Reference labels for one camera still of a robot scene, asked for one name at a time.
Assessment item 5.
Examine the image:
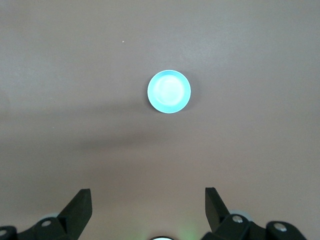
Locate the brown table mat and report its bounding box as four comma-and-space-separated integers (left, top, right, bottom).
0, 0, 320, 240

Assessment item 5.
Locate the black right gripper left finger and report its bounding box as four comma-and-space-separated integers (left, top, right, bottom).
0, 188, 94, 240

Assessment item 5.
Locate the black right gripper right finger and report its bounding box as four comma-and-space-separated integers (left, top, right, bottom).
201, 186, 309, 240

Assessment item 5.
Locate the blue bowl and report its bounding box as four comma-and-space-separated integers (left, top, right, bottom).
146, 70, 192, 115

